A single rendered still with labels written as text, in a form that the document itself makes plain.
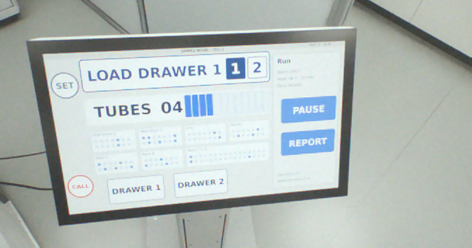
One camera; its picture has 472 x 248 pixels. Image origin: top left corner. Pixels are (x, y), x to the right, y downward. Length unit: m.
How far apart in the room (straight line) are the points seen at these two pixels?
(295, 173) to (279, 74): 0.18
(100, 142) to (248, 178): 0.26
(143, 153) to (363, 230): 1.34
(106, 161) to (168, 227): 1.03
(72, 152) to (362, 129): 1.66
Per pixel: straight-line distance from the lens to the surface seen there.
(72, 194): 0.69
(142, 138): 0.63
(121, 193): 0.67
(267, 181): 0.68
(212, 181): 0.66
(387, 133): 2.13
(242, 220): 1.67
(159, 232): 1.66
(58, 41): 0.62
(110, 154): 0.65
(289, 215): 1.75
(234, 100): 0.62
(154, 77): 0.61
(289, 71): 0.63
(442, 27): 2.58
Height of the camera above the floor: 1.61
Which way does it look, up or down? 55 degrees down
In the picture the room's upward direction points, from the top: 7 degrees clockwise
